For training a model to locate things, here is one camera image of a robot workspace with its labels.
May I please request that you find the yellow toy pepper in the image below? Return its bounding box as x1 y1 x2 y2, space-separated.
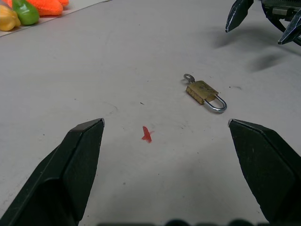
0 4 22 32

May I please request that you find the green toy pepper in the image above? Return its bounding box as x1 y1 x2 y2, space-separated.
12 0 40 26

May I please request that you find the brass padlock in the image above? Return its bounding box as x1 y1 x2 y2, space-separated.
185 80 228 114

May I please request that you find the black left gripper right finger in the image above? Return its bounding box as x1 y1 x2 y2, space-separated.
228 118 301 223

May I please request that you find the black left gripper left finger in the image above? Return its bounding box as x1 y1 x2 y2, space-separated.
0 118 105 226

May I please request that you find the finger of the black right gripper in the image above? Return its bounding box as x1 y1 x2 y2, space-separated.
224 0 254 33
277 14 301 45

